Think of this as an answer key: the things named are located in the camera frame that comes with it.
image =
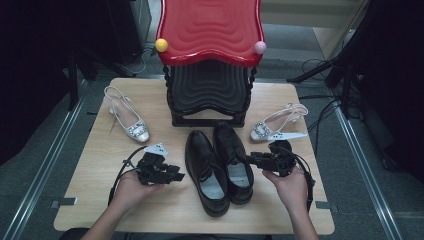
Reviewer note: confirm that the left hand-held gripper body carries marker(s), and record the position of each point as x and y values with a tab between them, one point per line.
153	170

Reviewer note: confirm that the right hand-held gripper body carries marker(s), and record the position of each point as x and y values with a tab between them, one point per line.
280	160

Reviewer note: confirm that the black leather shoe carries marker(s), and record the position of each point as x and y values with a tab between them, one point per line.
203	156
230	143

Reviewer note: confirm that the white jewelled heeled shoe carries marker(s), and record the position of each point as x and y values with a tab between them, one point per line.
276	121
128	116

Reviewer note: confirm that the red and black shoe rack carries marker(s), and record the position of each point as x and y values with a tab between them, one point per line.
210	30

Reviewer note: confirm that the person's left hand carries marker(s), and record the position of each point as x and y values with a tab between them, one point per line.
130	191

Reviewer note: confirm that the person's right hand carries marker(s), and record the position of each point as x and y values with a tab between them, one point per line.
295	190

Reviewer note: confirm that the grey tape piece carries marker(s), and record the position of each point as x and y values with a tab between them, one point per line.
322	205
65	202

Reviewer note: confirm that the black stand leg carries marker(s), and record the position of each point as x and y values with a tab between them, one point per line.
310	72

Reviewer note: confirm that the pink ball knob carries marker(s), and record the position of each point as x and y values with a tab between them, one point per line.
260	47

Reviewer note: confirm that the yellow ball knob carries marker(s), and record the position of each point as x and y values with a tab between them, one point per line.
161	45

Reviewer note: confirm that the dark curtain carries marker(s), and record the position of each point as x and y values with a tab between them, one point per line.
26	83
393	100

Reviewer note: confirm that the beige cabinet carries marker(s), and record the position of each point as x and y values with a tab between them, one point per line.
300	13

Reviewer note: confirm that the metal floor rail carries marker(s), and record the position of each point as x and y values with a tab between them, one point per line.
46	166
365	173

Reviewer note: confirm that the black stand post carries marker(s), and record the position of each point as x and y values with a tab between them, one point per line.
73	93

